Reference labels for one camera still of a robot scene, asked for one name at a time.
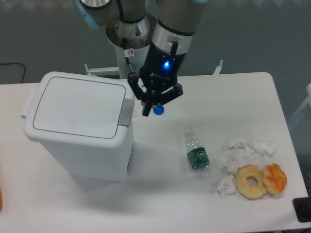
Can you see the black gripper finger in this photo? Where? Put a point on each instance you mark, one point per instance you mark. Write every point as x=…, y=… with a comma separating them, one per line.
x=144, y=96
x=163, y=98

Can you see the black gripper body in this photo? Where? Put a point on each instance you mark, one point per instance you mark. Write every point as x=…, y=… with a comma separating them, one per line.
x=160, y=69

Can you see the white plastic trash can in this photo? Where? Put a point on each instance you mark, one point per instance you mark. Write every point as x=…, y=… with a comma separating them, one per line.
x=84, y=122

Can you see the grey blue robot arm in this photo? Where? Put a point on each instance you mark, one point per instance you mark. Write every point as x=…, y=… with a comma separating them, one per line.
x=177, y=21

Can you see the blue bottle cap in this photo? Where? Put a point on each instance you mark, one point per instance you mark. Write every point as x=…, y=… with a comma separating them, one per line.
x=159, y=109

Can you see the clear bottle green label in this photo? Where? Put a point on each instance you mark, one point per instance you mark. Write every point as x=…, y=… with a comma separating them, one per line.
x=197, y=155

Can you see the large crumpled white tissue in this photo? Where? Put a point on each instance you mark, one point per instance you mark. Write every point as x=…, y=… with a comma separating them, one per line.
x=240, y=152

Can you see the small crumpled white tissue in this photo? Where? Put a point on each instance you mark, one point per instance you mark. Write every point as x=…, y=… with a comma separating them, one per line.
x=226, y=186

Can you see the orange glazed bread roll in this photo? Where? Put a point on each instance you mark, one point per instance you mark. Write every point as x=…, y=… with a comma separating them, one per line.
x=274, y=178

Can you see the black device at edge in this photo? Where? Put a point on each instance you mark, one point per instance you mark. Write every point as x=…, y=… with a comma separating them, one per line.
x=302, y=207

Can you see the orange object at edge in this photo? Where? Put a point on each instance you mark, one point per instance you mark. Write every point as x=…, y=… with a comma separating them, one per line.
x=1, y=201

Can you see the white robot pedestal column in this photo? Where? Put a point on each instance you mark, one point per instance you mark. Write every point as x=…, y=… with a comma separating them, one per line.
x=131, y=42

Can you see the plain ring donut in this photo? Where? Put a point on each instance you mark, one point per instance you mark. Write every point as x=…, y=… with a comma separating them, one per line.
x=248, y=181

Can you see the white frame at right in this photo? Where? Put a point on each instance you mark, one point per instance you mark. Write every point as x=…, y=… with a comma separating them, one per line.
x=301, y=112

